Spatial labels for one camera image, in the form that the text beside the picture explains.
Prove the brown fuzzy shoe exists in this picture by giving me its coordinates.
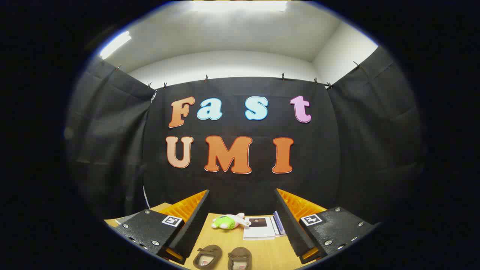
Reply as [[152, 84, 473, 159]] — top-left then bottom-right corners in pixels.
[[227, 246, 252, 270], [192, 244, 222, 270]]

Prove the white book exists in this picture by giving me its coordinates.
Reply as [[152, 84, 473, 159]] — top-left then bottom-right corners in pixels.
[[243, 216, 280, 240]]

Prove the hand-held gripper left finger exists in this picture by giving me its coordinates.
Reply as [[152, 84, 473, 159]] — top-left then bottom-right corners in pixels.
[[112, 189, 210, 265]]

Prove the blue book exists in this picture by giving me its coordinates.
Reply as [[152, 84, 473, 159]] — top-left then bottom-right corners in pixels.
[[273, 210, 287, 236]]

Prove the green and pink plush toy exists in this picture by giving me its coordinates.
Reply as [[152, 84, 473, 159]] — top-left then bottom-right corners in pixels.
[[211, 213, 252, 230]]

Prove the ceiling light panel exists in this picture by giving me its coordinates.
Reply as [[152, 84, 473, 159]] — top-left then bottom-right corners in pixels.
[[99, 31, 132, 60]]

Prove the black backdrop cloth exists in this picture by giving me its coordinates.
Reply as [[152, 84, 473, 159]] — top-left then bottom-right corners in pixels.
[[64, 45, 428, 225]]

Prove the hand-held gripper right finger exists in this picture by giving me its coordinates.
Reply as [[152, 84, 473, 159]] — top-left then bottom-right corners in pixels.
[[274, 188, 377, 265]]

